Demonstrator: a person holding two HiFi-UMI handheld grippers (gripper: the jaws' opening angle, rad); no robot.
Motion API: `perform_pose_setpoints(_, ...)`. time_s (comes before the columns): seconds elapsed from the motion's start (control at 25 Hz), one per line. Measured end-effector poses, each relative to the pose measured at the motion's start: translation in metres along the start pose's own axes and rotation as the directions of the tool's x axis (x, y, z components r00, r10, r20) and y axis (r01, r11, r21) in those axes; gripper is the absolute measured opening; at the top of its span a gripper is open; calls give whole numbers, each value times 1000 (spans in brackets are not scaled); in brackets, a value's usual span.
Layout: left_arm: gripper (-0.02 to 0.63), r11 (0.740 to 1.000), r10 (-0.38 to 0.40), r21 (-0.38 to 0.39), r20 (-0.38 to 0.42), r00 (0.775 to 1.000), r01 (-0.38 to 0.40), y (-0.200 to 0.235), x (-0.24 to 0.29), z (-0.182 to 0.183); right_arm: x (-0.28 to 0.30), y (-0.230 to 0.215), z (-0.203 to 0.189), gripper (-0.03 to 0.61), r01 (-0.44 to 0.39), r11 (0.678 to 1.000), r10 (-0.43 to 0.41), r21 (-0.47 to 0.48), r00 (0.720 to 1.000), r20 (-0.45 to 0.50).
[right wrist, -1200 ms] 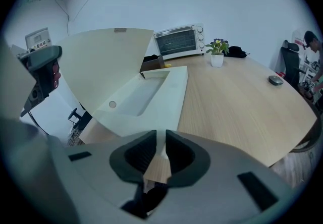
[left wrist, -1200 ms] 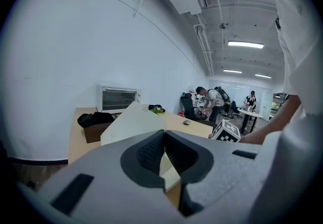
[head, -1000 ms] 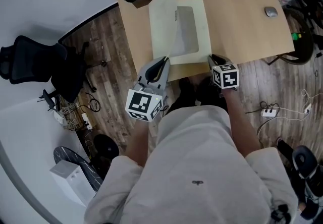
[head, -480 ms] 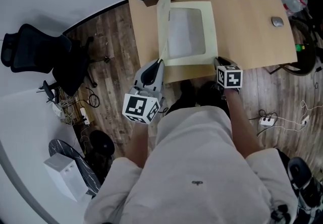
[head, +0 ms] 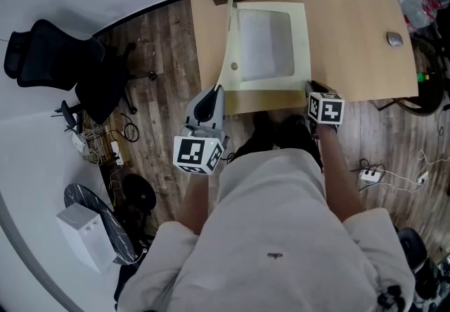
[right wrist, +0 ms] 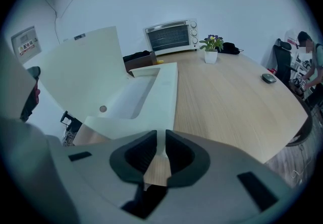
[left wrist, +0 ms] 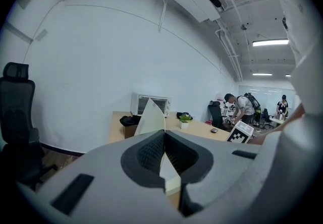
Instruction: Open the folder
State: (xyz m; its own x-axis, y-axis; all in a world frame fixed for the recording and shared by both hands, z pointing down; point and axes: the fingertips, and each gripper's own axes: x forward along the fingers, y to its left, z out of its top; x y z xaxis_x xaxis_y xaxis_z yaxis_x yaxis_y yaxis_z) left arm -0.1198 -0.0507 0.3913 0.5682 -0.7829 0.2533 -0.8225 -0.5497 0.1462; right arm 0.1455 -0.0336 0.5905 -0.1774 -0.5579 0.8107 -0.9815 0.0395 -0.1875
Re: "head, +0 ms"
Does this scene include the pale green box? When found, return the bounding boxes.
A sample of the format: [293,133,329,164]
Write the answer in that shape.
[214,0,312,93]

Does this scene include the black round stool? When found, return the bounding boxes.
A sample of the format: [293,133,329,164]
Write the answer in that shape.
[122,173,158,212]

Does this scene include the black router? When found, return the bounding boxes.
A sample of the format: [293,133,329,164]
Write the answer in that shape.
[51,99,85,134]

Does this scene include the person's right forearm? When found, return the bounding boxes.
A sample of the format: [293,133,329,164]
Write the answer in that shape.
[318,127,365,224]

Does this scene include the tangle of cables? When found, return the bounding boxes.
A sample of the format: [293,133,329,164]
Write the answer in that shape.
[72,110,124,166]

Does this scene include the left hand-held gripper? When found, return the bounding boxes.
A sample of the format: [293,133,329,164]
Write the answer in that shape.
[172,84,230,177]

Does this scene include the person's white shirt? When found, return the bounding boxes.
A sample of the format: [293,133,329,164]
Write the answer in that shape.
[117,148,416,312]

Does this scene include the grey folded cloth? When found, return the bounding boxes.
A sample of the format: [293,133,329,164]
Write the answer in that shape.
[237,8,295,82]

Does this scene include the person's left forearm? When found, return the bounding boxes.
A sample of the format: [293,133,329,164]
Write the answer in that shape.
[182,173,221,236]

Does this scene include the black chair with grey headrest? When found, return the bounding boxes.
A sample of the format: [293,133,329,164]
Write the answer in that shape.
[397,228,430,273]

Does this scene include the person's left leg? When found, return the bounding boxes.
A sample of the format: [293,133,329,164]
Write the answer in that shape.
[230,112,278,164]

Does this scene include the white box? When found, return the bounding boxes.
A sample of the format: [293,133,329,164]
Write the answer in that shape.
[56,203,117,275]

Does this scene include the white power strip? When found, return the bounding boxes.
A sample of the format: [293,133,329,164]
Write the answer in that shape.
[360,168,383,184]
[110,141,125,166]

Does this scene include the black mesh office chair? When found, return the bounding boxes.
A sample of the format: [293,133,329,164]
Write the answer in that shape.
[3,18,159,125]

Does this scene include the grey computer mouse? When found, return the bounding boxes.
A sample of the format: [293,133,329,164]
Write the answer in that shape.
[386,31,405,48]

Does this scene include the person's right leg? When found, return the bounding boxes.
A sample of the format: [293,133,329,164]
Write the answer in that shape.
[274,115,324,171]

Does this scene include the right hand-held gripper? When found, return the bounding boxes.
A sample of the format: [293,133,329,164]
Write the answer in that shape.
[304,80,346,136]

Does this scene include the black marble round table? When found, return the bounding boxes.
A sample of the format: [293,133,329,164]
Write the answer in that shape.
[63,183,138,266]

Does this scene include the person's leg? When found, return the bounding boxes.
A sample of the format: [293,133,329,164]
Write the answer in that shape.
[274,115,324,171]
[230,112,278,164]

